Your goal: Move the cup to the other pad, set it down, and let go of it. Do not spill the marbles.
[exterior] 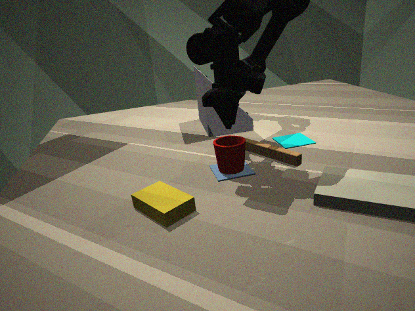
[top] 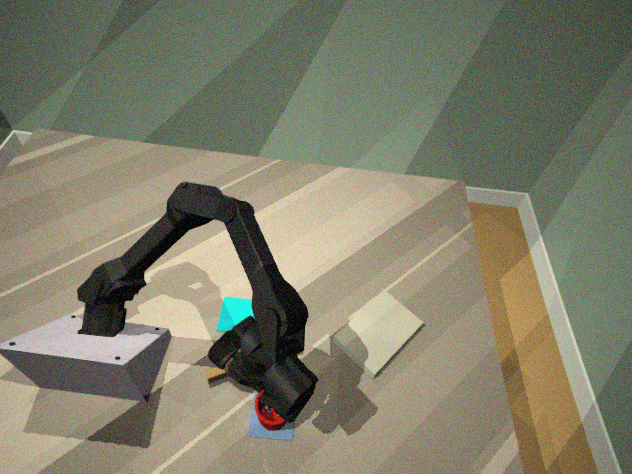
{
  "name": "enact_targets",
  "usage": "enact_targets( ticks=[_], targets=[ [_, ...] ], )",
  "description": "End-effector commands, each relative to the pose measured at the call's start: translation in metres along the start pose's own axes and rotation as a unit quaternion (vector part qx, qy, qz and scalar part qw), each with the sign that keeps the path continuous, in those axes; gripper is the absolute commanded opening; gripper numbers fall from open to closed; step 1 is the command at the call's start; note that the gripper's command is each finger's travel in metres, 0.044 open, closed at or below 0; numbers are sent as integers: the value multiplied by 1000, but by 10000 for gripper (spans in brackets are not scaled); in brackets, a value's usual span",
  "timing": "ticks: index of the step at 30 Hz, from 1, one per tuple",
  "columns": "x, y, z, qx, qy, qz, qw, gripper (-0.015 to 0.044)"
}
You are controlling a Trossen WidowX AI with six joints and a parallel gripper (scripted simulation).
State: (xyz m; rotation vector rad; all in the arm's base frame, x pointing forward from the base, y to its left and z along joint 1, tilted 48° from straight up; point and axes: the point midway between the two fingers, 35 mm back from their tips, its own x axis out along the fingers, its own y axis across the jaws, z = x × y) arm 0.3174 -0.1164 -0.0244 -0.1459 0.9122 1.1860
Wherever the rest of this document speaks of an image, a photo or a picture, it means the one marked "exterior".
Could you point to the yellow rectangular block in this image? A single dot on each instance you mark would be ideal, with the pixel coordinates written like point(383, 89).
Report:
point(163, 203)

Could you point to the dark red cup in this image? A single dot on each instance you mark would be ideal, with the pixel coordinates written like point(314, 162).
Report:
point(230, 154)

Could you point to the brown wooden bar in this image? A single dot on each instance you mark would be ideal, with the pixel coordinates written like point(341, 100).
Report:
point(274, 152)

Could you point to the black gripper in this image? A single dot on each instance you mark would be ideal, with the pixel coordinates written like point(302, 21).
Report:
point(221, 97)

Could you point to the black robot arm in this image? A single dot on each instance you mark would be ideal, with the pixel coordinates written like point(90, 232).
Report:
point(245, 17)

